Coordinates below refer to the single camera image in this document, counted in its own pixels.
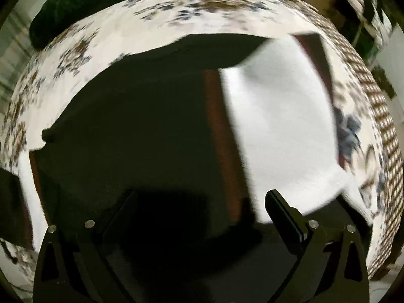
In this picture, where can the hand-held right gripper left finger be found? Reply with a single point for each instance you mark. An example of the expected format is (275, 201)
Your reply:
(120, 208)

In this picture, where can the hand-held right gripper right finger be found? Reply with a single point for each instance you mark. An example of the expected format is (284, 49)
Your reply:
(284, 214)

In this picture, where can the black white brown colour-block garment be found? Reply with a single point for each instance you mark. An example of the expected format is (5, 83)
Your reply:
(277, 116)

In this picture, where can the floral bedsheet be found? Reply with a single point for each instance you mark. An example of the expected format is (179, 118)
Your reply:
(132, 34)

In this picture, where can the dark green cloth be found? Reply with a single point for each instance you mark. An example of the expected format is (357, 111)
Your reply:
(79, 3)

